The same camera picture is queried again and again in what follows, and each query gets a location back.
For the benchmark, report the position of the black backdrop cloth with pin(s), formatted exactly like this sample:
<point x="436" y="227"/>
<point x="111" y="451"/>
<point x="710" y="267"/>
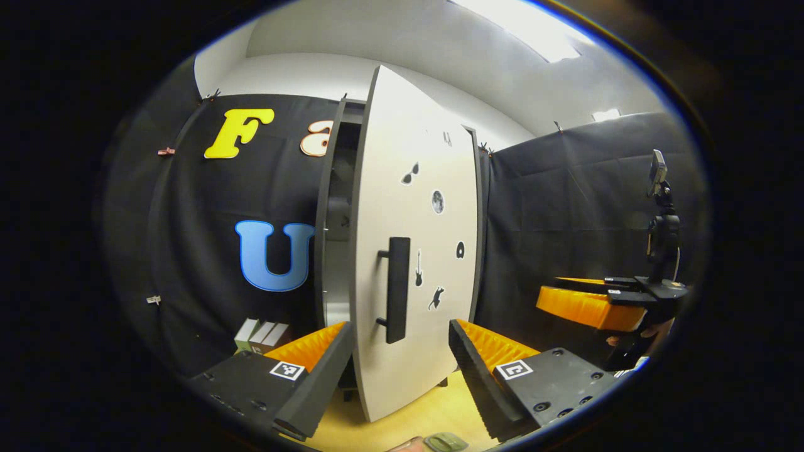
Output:
<point x="188" y="251"/>

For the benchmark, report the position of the long ceiling light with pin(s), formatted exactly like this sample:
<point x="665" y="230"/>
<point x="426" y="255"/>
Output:
<point x="527" y="28"/>

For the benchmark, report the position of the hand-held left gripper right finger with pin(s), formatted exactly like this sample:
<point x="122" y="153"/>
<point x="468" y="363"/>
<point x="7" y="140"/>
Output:
<point x="471" y="376"/>

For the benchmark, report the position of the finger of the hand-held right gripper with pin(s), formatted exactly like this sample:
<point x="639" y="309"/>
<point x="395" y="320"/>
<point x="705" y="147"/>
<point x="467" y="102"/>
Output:
<point x="619" y="281"/>
<point x="578" y="307"/>

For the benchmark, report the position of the small ceiling light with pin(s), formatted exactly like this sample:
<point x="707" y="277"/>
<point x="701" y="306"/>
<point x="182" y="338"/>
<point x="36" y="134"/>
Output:
<point x="606" y="115"/>

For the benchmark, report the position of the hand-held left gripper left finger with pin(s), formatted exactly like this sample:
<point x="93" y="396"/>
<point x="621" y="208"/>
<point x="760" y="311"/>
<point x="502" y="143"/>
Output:
<point x="326" y="376"/>

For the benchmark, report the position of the olive green bottle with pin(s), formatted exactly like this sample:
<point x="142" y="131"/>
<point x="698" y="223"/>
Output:
<point x="446" y="442"/>

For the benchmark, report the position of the beige cabinet door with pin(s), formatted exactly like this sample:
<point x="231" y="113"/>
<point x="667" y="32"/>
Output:
<point x="408" y="364"/>

